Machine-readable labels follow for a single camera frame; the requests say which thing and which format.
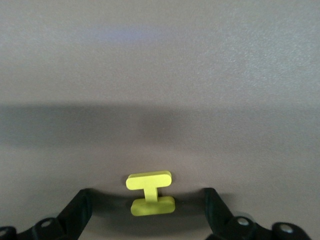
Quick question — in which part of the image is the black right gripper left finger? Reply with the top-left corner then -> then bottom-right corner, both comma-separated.
0,188 -> 93,240

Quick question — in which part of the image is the yellow foam uppercase letter H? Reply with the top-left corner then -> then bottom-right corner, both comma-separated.
125,170 -> 176,217

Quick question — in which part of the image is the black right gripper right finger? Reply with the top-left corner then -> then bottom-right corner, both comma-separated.
203,187 -> 311,240

